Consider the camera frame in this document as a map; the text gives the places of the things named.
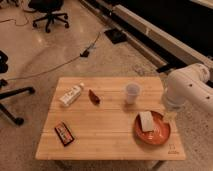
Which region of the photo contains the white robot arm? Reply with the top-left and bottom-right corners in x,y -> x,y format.
162,63 -> 213,122

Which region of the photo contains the orange plate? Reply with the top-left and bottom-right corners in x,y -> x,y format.
134,111 -> 171,145

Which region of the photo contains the white plastic bottle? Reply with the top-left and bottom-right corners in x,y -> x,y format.
59,83 -> 84,106

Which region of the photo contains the black office chair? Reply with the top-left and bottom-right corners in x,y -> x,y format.
28,0 -> 69,33

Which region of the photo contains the red black snack packet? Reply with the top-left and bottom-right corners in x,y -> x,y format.
55,122 -> 74,146

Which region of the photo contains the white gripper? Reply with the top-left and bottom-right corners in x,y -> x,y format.
162,94 -> 185,122

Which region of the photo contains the clear plastic cup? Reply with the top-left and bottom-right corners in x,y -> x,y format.
125,83 -> 140,104

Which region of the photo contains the black floor cable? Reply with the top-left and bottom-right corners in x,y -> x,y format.
6,31 -> 102,82

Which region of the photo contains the black floor mat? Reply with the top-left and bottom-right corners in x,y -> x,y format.
105,28 -> 127,44

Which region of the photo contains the white sponge block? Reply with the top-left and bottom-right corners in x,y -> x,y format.
139,111 -> 154,132

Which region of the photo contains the black chair base left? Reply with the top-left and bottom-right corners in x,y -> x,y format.
0,50 -> 36,127

